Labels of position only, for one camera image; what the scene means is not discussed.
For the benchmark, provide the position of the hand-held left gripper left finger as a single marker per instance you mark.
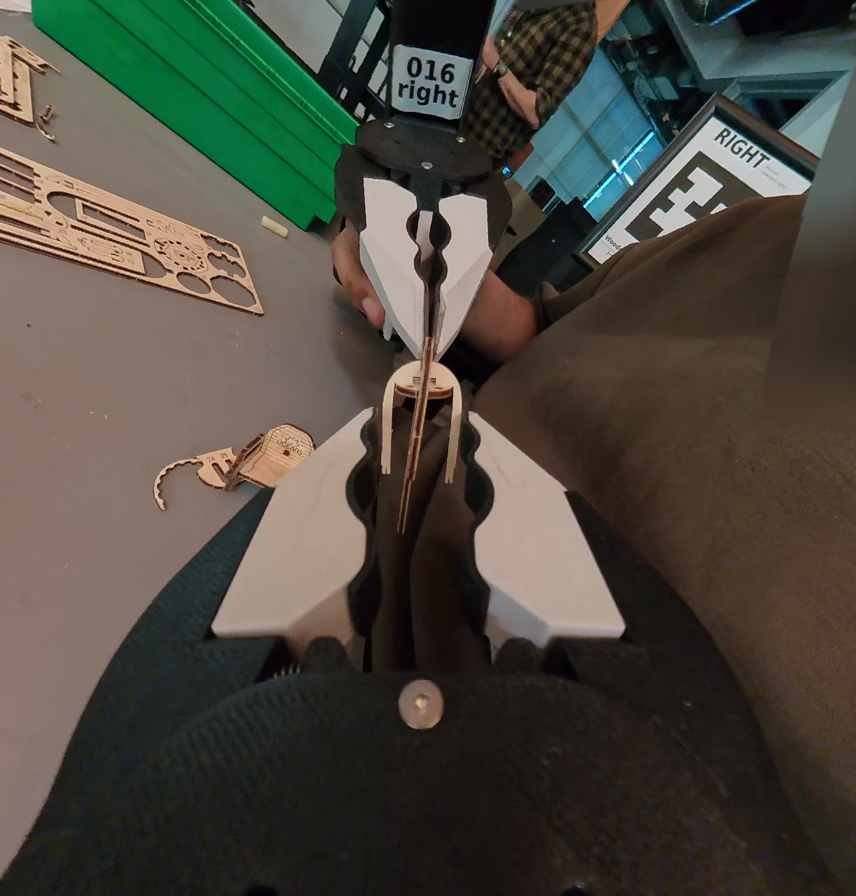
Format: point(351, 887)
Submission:
point(295, 553)

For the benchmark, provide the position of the framed black-white marker sign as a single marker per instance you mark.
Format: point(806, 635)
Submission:
point(686, 161)

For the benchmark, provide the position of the wooden-top standing table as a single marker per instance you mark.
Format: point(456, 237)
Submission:
point(351, 49)

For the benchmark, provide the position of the wooden curved toothed piece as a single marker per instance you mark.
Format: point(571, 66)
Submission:
point(211, 465)

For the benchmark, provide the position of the green plastic bin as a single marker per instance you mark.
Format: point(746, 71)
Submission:
point(190, 84)

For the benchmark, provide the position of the small pale peg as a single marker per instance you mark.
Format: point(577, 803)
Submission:
point(274, 226)

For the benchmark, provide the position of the slotted wooden puzzle sheet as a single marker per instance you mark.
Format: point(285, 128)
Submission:
point(120, 266)

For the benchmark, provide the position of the small wooden chair model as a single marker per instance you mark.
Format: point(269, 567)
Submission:
point(281, 455)

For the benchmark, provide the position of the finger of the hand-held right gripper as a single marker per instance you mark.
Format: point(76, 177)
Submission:
point(389, 259)
point(470, 266)

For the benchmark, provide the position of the thin wooden strip piece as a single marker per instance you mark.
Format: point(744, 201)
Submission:
point(414, 448)

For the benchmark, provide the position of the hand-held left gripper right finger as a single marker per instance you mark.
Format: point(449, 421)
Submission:
point(547, 560)

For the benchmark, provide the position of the wooden arch-shaped piece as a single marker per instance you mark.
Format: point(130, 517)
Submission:
point(403, 383)

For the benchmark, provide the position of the person's right hand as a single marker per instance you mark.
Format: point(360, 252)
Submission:
point(351, 266)

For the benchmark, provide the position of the large emptied wooden puzzle sheet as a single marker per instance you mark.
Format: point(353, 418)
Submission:
point(18, 91)

